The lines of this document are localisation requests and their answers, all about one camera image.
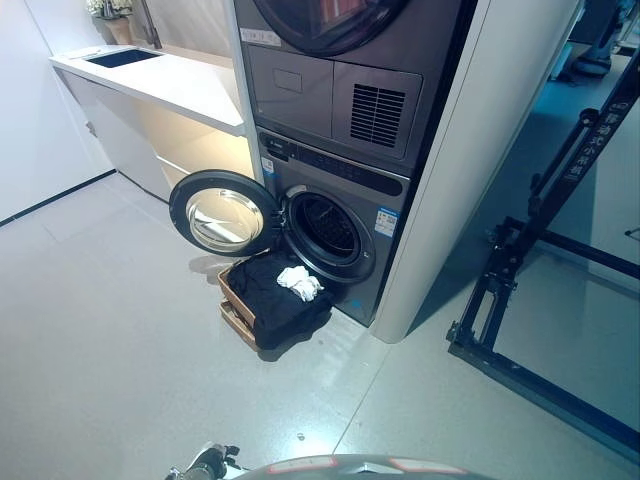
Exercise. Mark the white garment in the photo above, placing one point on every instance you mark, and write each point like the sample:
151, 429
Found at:
300, 282

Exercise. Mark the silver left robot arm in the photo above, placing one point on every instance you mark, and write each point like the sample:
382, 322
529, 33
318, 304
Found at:
207, 460

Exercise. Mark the grey front-load washing machine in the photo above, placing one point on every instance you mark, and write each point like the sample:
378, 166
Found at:
380, 250

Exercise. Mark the round washing machine door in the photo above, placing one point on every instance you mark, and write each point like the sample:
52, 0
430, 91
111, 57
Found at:
222, 212

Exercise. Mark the brown wicker laundry basket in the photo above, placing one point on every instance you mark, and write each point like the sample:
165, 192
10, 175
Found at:
235, 300

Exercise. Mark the black garment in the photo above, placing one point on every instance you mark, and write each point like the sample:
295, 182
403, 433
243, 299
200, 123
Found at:
280, 315

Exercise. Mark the grey stacked dryer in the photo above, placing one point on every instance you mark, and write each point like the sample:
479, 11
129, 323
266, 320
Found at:
295, 95

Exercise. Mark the white counter cabinet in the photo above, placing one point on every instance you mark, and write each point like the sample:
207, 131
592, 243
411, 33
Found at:
165, 95

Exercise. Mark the robot torso grey red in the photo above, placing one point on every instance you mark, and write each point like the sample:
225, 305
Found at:
360, 470

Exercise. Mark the dark rectangular sink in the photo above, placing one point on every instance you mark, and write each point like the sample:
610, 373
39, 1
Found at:
122, 57

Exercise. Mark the beige flower pot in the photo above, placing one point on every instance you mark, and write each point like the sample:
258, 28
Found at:
120, 31

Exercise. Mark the white flowering plant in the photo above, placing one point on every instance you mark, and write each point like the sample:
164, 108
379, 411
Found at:
107, 7

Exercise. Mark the person leg in jeans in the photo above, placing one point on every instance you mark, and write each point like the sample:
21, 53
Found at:
592, 60

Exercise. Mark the white appliance enclosure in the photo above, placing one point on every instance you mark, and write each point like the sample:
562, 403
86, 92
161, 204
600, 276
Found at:
465, 175

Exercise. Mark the black metal gantry frame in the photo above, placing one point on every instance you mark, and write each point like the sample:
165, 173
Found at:
565, 165

